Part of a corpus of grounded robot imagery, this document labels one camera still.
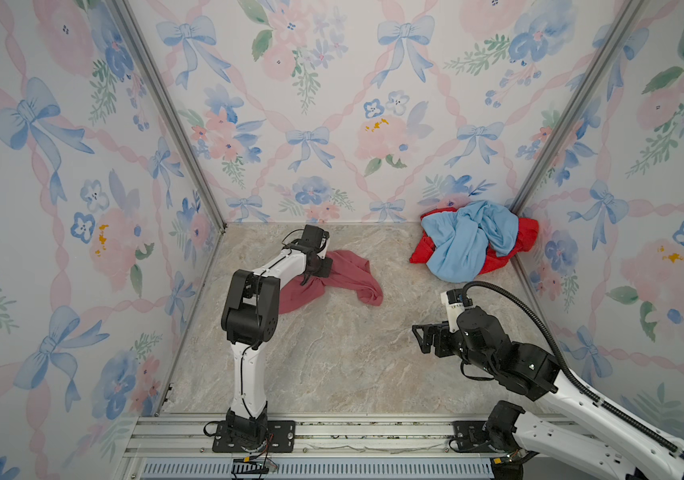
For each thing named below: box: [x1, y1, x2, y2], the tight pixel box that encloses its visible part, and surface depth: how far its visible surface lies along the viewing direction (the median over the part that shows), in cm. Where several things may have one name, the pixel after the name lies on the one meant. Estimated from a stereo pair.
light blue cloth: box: [421, 200, 519, 283], surface depth 107 cm
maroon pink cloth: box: [279, 250, 384, 314], surface depth 102 cm
